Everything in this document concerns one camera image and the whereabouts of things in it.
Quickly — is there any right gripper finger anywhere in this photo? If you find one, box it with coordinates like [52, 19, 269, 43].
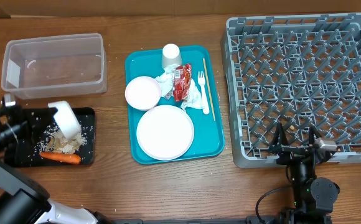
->
[270, 122, 289, 148]
[308, 124, 322, 145]

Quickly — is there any white bowl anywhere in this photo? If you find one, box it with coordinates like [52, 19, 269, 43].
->
[124, 76, 161, 111]
[48, 101, 82, 139]

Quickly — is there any orange carrot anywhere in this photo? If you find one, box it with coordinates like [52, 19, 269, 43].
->
[40, 152, 82, 164]

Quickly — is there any white napkin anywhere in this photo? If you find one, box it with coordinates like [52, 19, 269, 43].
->
[155, 65, 202, 111]

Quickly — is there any red snack wrapper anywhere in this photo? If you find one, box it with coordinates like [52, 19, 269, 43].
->
[172, 63, 192, 102]

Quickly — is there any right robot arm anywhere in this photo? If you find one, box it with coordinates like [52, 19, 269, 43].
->
[268, 123, 340, 223]

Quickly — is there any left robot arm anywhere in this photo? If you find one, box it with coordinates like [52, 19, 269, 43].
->
[0, 101, 110, 223]

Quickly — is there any grey dishwasher rack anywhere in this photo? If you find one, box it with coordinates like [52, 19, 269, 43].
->
[221, 12, 361, 168]

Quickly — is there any rice and peanut pile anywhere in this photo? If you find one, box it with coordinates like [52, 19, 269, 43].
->
[37, 126, 87, 154]

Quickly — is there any black plastic tray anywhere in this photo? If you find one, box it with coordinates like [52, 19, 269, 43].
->
[4, 107, 96, 167]

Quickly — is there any clear plastic bin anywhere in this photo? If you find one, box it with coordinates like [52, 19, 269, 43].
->
[1, 33, 107, 100]

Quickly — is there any wooden chopstick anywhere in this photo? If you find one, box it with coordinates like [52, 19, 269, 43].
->
[202, 58, 216, 121]

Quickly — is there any white plastic fork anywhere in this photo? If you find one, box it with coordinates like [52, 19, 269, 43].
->
[197, 71, 209, 114]

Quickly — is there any teal serving tray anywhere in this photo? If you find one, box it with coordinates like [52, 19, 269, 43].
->
[124, 45, 225, 165]

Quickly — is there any white round plate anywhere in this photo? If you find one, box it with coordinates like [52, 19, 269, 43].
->
[136, 105, 194, 161]

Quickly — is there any white paper cup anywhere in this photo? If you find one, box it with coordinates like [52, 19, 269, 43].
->
[162, 44, 182, 68]

